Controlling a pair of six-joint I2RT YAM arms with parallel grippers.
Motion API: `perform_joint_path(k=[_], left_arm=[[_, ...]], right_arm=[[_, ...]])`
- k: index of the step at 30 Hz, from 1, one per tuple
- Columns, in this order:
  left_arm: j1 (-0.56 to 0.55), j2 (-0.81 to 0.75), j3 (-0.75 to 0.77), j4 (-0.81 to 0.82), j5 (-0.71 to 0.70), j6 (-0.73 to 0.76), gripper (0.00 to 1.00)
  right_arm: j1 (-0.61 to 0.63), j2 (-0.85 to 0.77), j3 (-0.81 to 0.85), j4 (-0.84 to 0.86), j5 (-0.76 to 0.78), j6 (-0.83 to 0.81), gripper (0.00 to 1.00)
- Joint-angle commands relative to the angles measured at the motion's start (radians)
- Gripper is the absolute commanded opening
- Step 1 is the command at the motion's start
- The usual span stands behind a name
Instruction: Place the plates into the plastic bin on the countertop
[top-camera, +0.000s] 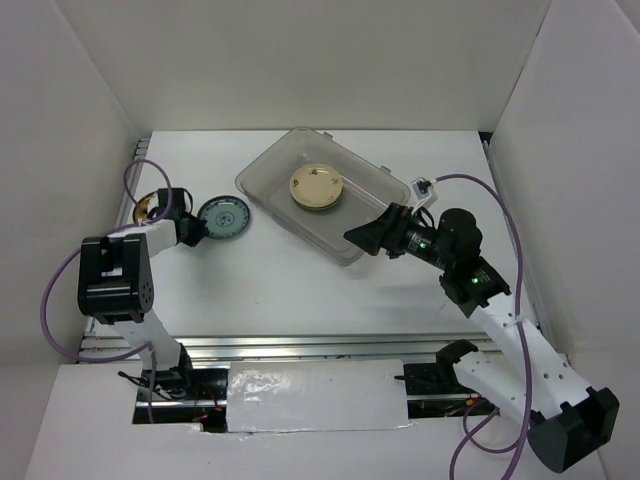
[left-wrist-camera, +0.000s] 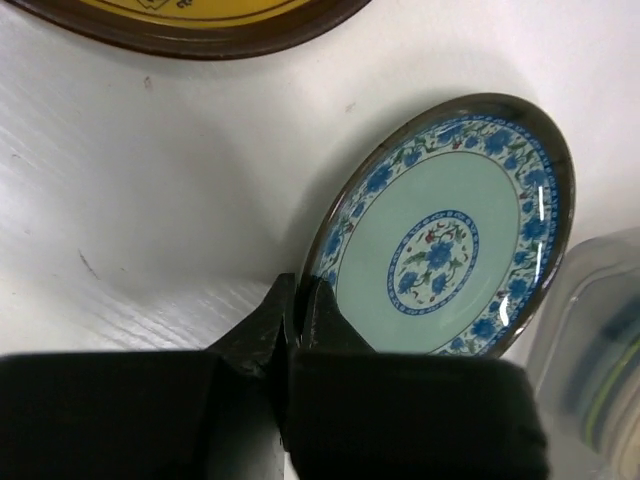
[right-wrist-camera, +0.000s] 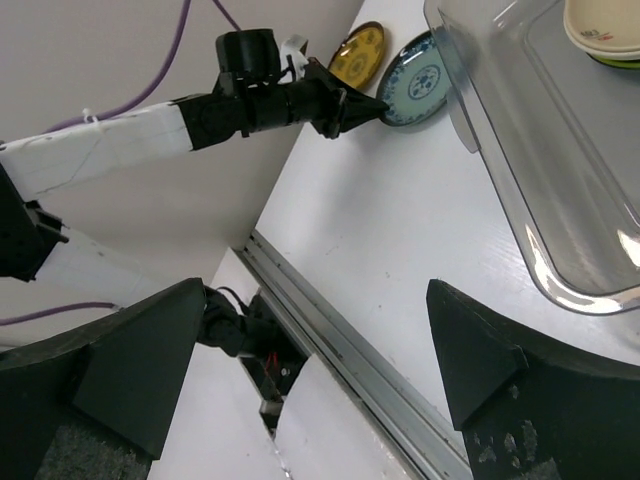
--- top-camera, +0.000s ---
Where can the blue patterned plate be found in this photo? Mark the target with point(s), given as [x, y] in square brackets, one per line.
[225, 217]

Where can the lime green plate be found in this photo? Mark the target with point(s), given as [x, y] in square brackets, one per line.
[318, 209]

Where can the white cover panel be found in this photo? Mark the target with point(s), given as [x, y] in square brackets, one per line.
[324, 396]

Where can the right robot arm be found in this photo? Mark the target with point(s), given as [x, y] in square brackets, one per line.
[565, 418]

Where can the cream plate small flowers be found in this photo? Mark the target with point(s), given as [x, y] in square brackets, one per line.
[316, 185]

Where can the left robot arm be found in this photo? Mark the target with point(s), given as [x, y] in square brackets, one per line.
[115, 285]

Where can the clear plastic bin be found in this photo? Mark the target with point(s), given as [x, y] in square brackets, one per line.
[368, 190]

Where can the yellow patterned plate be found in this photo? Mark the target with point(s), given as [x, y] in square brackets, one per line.
[147, 209]

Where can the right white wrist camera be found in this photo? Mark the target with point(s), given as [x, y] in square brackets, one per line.
[424, 190]

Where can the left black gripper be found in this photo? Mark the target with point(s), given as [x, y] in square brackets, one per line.
[199, 227]

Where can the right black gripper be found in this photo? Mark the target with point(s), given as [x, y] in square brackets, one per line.
[388, 231]

